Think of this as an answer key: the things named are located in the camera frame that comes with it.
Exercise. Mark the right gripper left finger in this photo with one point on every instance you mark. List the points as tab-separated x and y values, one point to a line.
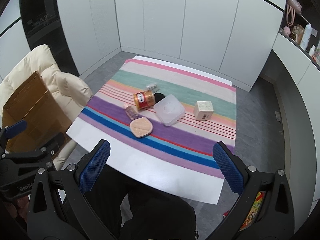
58	208

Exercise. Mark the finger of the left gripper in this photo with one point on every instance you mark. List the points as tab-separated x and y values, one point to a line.
9	132
46	152

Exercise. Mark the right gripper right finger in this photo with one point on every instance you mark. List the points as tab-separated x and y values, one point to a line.
275	219

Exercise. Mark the small clear pink bottle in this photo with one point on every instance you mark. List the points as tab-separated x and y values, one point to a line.
130	111

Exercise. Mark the pink powder puff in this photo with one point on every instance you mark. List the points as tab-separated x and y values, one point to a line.
141	127

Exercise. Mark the gold red tin can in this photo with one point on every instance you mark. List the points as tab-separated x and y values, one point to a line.
144	99

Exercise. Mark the cream cube box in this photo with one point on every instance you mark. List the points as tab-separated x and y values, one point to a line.
203	110

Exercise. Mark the black round puff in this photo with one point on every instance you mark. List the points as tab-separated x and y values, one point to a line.
158	97

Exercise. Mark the small clear labelled case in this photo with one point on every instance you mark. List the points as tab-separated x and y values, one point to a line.
153	87

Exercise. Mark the clear plastic square container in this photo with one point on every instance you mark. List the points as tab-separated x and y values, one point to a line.
169	110

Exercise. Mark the left hand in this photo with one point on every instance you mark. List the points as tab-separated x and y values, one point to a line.
18	208

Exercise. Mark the colourful book on floor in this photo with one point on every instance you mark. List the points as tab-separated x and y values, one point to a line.
253	211

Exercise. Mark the brown cardboard box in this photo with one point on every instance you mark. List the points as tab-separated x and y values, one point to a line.
32	102

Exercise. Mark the cream padded armchair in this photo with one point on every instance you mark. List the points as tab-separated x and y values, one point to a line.
69	91

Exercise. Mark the striped colourful cloth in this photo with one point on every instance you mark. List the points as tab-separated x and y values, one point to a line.
189	142

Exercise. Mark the white spray bottle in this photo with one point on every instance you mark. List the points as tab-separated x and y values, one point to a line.
306	36

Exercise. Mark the pink plush toy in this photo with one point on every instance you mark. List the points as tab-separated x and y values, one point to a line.
293	8

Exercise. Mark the black wall cabinet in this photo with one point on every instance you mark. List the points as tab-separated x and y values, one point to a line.
42	25

